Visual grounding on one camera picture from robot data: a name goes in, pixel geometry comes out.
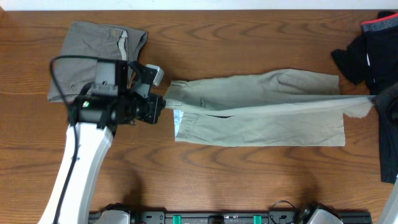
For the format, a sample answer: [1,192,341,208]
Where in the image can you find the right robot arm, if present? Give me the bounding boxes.
[296,84,397,224]

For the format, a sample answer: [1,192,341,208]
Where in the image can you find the beige shorts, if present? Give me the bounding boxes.
[165,69,373,147]

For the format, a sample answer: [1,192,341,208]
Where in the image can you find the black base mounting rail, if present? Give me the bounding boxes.
[88,203,373,224]

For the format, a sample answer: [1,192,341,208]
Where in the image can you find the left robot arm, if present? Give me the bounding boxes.
[39,56,165,223]

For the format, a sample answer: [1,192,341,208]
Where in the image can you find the grey shorts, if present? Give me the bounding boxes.
[47,21,148,103]

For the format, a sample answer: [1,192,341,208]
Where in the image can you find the dark garment red trim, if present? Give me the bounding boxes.
[330,11,398,185]

